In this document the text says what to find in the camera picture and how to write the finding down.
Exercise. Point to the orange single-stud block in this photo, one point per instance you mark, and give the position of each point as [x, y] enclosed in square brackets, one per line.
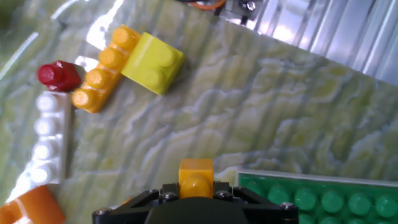
[196, 179]

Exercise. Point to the green marble pattern mat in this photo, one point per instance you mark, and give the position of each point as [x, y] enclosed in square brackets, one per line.
[217, 109]

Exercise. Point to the orange square block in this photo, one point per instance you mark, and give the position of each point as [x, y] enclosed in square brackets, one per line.
[31, 207]

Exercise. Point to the orange four-stud block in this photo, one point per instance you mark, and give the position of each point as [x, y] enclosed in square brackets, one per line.
[102, 74]

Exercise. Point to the camera mount clamp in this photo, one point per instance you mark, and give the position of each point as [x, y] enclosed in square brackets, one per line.
[245, 9]

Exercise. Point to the green studded baseplate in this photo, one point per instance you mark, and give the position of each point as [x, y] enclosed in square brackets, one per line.
[326, 199]

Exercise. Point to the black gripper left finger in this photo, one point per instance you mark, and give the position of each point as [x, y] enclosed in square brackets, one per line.
[130, 207]

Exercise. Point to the white four-stud block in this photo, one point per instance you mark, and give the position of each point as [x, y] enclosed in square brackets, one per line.
[51, 137]

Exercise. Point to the red single-stud block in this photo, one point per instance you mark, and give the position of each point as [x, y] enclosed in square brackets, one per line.
[59, 76]

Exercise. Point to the lime square block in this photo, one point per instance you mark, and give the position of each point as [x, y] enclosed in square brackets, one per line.
[152, 63]

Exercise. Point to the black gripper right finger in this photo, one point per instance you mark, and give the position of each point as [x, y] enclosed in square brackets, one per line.
[267, 211]

